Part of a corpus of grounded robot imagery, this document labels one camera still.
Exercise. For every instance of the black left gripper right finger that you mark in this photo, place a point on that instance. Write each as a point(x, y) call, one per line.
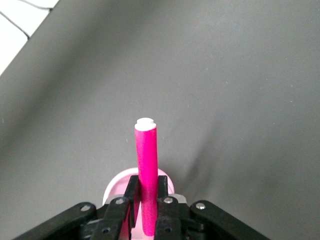
point(167, 220)

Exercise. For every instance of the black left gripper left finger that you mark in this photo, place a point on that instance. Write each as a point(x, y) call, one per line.
point(117, 215)

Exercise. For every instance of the pink marker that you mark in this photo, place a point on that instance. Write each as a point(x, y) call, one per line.
point(147, 160)

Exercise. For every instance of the pink plastic cup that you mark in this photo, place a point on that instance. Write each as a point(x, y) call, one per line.
point(117, 185)

